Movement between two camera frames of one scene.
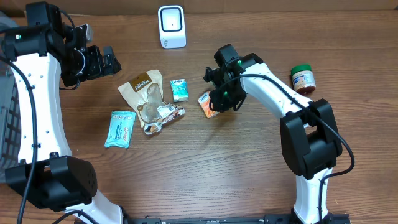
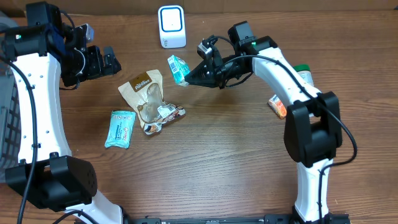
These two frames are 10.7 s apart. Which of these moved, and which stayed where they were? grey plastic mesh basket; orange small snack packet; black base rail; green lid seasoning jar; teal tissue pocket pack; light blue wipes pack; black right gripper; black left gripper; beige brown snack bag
Moved: teal tissue pocket pack; black right gripper; orange small snack packet
Stayed: black left gripper; black base rail; grey plastic mesh basket; beige brown snack bag; green lid seasoning jar; light blue wipes pack
